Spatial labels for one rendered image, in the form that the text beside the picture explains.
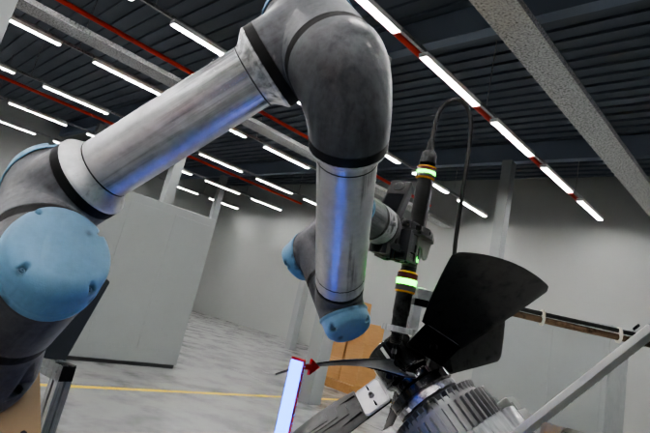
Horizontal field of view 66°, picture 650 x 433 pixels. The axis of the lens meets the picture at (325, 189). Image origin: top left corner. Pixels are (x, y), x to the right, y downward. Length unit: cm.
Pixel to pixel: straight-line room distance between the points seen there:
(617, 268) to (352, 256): 1311
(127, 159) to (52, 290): 18
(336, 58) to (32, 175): 41
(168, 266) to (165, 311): 65
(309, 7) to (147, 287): 703
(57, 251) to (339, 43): 38
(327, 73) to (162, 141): 24
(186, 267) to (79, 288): 716
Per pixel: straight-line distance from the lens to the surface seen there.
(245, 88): 63
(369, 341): 948
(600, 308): 1366
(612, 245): 1387
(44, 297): 61
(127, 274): 737
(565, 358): 839
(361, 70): 54
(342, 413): 119
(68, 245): 64
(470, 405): 109
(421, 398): 111
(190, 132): 65
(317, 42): 55
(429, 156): 115
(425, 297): 110
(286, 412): 80
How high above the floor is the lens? 127
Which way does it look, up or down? 13 degrees up
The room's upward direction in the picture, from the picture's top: 13 degrees clockwise
